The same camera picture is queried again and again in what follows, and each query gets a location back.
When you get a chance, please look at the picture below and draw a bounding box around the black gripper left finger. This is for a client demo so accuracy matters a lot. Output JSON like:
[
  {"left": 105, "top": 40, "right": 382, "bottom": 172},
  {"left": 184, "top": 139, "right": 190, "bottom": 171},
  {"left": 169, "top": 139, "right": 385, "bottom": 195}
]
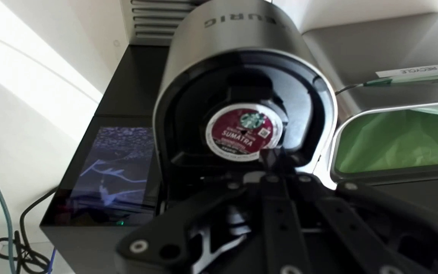
[{"left": 114, "top": 148, "right": 288, "bottom": 274}]

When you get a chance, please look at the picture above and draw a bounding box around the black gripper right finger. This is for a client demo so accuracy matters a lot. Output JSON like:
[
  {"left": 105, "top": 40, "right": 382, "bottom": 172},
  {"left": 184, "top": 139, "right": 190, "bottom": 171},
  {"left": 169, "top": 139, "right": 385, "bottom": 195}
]
[{"left": 279, "top": 151, "right": 438, "bottom": 274}]

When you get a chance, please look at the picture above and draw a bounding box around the silver metal countertop bin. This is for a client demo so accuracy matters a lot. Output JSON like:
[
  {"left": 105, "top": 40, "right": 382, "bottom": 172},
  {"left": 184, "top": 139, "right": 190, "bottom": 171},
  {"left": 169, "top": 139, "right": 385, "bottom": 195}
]
[{"left": 300, "top": 11, "right": 438, "bottom": 220}]

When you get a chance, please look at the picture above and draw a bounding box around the black power cable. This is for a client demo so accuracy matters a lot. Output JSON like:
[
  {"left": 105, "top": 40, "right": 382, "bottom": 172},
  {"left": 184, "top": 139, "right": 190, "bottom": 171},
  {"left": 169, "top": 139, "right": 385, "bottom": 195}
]
[{"left": 0, "top": 188, "right": 61, "bottom": 274}]

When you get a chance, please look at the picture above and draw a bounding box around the black silver Keurig coffeemaker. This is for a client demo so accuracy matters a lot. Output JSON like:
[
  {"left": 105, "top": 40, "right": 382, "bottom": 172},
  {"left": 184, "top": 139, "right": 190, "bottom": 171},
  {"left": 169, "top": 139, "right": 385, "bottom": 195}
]
[{"left": 40, "top": 0, "right": 343, "bottom": 274}]

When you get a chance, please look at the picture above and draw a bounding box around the maroon-lidded coffee pod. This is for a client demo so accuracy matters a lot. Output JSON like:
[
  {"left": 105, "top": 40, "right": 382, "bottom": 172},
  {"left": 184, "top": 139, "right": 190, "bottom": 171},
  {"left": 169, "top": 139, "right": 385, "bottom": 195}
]
[{"left": 204, "top": 102, "right": 286, "bottom": 165}]

